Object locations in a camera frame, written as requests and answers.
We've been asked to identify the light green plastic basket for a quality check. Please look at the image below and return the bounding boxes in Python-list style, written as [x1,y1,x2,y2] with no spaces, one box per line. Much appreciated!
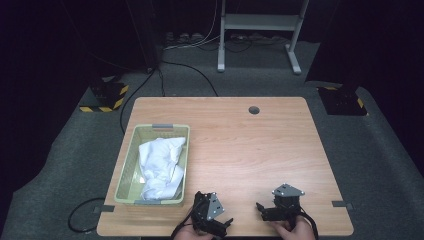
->
[114,123,191,206]

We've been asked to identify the grey tape strip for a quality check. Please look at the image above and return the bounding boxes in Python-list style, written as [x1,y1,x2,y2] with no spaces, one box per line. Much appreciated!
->
[331,200,354,211]
[92,204,116,215]

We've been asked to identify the black yellow striped stand base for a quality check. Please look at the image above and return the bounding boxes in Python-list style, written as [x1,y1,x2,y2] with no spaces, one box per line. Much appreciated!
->
[78,77,130,114]
[316,85,370,117]

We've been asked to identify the power strip with plugs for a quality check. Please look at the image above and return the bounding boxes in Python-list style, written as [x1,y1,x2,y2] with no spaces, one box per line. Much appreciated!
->
[164,31,206,46]

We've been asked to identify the right hand-held gripper cable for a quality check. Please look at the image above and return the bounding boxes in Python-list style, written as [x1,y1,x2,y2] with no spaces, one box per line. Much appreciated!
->
[297,207,320,240]

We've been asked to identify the person's left hand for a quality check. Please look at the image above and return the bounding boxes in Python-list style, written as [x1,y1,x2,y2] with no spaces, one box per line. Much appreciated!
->
[173,225,214,240]

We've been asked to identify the white cloth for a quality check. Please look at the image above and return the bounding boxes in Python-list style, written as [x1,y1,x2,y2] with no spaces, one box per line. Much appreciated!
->
[138,136,187,201]

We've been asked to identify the left hand-held gripper cable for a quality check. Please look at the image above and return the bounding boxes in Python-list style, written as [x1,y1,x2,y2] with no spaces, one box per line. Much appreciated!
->
[170,201,202,240]

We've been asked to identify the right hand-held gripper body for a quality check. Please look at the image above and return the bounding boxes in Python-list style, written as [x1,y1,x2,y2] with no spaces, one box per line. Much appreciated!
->
[260,183,306,223]

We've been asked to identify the hand-held gripper cable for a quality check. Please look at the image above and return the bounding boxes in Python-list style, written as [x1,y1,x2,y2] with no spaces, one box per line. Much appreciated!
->
[170,201,202,240]
[297,207,320,240]

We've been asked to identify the looped black floor cable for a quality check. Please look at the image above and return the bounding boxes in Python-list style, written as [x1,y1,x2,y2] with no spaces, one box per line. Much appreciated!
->
[67,197,106,234]

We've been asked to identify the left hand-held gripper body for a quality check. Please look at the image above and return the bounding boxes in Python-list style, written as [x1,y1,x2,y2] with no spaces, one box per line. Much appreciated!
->
[191,190,228,238]

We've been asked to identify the dark vertical pole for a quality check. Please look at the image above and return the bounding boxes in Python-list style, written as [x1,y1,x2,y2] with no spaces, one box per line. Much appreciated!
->
[125,0,160,73]

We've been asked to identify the white cables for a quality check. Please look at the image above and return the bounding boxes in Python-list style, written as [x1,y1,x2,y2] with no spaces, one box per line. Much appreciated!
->
[162,0,222,52]

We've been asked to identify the white metal stand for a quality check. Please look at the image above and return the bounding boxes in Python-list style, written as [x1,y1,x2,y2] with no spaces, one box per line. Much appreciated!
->
[216,0,310,75]

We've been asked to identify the person's right hand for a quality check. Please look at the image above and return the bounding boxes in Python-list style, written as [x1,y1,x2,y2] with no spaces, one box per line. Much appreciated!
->
[270,215,316,240]

